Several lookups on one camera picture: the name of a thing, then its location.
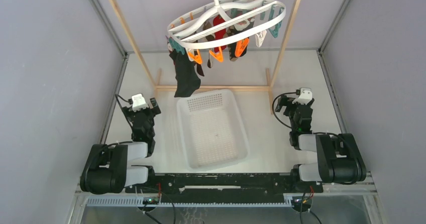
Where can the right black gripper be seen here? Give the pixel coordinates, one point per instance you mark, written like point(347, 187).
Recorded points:
point(284, 101)

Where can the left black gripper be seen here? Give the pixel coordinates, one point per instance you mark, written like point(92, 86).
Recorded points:
point(128, 111)

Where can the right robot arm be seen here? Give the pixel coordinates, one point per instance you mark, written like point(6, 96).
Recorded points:
point(338, 159)

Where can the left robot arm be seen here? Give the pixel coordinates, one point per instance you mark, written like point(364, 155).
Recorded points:
point(108, 169)

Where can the white oval clip hanger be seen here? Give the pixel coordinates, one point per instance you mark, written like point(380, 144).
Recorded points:
point(225, 25)

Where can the white plastic laundry basket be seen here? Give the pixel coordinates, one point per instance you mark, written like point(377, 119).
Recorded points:
point(211, 130)

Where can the santa pattern dark sock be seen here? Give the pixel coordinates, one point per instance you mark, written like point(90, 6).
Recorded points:
point(238, 48)

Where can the red sock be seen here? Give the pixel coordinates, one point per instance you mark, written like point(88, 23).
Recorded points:
point(219, 34)

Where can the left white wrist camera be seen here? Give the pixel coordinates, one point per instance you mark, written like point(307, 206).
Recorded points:
point(138, 102)

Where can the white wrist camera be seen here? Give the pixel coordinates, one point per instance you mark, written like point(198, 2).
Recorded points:
point(138, 102)
point(304, 96)

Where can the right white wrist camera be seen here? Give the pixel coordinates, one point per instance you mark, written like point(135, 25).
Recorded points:
point(304, 96)

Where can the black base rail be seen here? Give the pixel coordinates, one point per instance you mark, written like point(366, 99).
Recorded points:
point(232, 188)

